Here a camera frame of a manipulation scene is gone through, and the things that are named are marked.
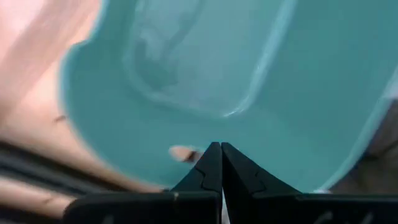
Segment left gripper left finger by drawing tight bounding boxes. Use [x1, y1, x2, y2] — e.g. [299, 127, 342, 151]
[62, 141, 223, 224]

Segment teal plastic bin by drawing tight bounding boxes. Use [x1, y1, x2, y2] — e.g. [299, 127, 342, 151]
[58, 0, 398, 195]

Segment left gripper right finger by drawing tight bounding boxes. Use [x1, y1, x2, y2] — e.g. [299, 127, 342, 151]
[221, 142, 398, 224]

